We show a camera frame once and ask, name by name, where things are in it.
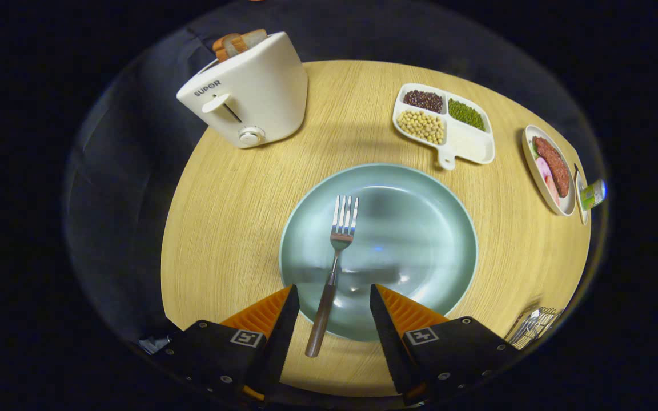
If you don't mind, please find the light blue round plate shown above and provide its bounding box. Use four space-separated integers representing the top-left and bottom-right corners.
279 163 478 342

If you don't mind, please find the steel fork with wooden handle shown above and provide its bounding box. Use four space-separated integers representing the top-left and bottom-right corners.
305 195 359 358

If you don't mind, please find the brown bread slice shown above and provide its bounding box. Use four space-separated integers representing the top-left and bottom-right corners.
213 33 247 62
238 29 268 49

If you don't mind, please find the round beige food plate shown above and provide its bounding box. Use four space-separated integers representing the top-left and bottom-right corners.
521 124 577 217

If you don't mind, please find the perforated steel tray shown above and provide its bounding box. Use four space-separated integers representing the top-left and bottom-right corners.
503 305 564 350

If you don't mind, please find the white divided dish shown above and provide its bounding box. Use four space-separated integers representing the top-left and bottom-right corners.
392 83 496 171

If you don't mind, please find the pile of dark red beans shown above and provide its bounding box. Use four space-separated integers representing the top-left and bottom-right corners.
402 90 444 113

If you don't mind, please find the pile of yellow soybeans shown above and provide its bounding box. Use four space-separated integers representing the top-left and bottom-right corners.
396 110 447 144

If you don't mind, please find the green label metal bottle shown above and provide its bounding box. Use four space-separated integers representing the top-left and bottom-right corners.
579 179 608 211

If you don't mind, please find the white square coaster dish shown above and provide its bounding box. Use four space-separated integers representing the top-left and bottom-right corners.
573 164 589 225

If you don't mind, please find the pile of green mung beans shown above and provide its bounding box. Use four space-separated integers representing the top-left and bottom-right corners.
448 98 486 131

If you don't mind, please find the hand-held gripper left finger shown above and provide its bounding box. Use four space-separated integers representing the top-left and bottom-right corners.
152 284 301 403

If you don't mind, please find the white toaster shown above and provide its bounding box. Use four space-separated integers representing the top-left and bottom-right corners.
176 31 309 149

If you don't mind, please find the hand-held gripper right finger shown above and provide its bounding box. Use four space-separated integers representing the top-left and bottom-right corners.
369 284 521 407

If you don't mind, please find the brown steak piece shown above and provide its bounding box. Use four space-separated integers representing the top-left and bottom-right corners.
533 136 571 198

